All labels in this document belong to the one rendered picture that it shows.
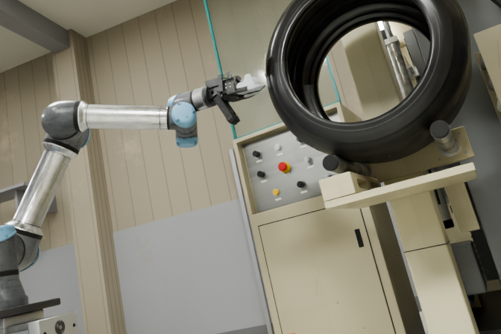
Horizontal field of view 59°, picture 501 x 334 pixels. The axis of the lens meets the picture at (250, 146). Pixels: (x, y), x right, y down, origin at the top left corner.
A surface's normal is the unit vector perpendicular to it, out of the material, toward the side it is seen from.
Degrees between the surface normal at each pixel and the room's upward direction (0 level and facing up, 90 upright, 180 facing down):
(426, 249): 90
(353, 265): 90
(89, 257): 90
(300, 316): 90
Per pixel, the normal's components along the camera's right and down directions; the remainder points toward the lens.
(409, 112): -0.36, 0.02
